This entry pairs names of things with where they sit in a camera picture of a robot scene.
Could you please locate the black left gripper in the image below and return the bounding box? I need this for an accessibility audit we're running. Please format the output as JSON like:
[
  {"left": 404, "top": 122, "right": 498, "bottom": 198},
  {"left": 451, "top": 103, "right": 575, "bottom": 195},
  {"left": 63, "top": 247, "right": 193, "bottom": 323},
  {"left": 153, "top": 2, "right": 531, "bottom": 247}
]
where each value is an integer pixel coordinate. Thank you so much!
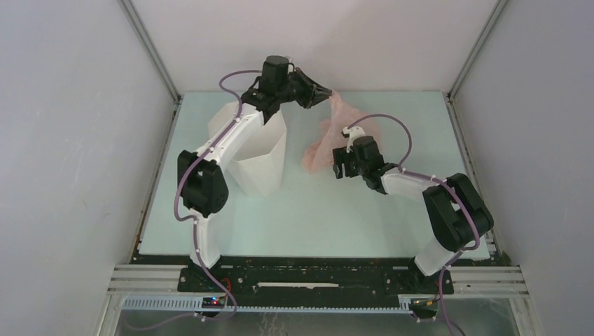
[{"left": 276, "top": 68, "right": 334, "bottom": 110}]

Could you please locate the pink plastic trash bag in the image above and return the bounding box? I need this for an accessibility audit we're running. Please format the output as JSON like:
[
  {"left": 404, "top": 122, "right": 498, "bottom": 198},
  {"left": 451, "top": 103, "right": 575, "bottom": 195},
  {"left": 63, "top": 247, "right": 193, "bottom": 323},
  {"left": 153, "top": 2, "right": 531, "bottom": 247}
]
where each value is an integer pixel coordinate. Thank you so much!
[{"left": 301, "top": 91, "right": 368, "bottom": 174}]

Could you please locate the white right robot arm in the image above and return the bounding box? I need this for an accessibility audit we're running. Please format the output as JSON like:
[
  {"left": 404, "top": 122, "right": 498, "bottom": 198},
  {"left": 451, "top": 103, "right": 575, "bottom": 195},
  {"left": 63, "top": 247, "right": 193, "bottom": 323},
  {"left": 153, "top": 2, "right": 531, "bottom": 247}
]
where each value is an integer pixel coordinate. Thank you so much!
[{"left": 332, "top": 136, "right": 494, "bottom": 293}]

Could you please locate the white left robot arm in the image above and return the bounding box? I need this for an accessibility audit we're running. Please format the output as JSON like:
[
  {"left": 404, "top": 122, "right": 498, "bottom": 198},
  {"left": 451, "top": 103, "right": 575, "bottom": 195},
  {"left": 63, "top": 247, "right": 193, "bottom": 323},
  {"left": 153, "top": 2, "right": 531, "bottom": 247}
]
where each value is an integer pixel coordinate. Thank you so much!
[{"left": 173, "top": 55, "right": 332, "bottom": 292}]

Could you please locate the white faceted trash bin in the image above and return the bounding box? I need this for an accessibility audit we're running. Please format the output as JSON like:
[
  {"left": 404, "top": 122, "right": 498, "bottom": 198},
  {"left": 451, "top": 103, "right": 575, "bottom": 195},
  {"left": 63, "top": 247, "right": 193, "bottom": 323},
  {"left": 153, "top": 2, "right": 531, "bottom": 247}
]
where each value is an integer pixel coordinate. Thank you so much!
[{"left": 205, "top": 102, "right": 286, "bottom": 197}]

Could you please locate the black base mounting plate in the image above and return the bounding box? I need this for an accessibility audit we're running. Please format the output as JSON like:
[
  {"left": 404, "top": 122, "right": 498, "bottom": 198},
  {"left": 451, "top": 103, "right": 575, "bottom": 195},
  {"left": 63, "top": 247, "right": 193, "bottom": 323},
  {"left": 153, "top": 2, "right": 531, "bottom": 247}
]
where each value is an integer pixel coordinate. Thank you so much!
[{"left": 132, "top": 255, "right": 454, "bottom": 307}]

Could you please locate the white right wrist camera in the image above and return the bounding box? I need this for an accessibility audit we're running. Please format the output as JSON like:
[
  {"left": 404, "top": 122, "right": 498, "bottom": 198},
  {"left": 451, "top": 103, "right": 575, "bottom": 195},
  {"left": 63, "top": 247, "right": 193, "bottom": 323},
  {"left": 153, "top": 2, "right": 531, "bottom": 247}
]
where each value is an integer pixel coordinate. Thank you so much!
[{"left": 341, "top": 126, "right": 366, "bottom": 153}]

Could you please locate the aluminium frame rail left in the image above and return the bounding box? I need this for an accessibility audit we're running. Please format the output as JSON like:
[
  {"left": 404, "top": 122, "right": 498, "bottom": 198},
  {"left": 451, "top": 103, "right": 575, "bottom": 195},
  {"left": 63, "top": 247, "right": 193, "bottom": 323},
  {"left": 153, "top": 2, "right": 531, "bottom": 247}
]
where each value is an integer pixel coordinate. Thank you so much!
[{"left": 118, "top": 0, "right": 181, "bottom": 104}]

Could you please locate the aluminium frame rail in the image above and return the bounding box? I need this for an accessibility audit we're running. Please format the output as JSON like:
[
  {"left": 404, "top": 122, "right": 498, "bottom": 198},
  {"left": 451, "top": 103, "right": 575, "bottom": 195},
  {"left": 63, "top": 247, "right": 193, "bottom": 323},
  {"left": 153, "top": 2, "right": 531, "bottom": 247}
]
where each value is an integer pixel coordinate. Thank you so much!
[
  {"left": 447, "top": 0, "right": 511, "bottom": 101},
  {"left": 118, "top": 0, "right": 181, "bottom": 104}
]

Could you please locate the aluminium frame rail right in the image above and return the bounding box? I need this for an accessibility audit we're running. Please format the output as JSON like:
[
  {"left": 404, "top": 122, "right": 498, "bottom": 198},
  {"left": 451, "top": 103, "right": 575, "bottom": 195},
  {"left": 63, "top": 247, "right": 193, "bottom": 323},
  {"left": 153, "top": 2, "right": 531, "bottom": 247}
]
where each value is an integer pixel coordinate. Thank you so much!
[{"left": 447, "top": 0, "right": 511, "bottom": 101}]

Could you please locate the light blue cable duct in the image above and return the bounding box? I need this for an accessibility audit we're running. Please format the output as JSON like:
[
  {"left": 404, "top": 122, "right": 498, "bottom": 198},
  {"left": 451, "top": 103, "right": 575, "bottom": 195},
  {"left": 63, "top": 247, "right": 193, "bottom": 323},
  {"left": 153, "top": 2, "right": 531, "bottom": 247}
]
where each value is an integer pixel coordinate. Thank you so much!
[{"left": 120, "top": 295, "right": 411, "bottom": 314}]

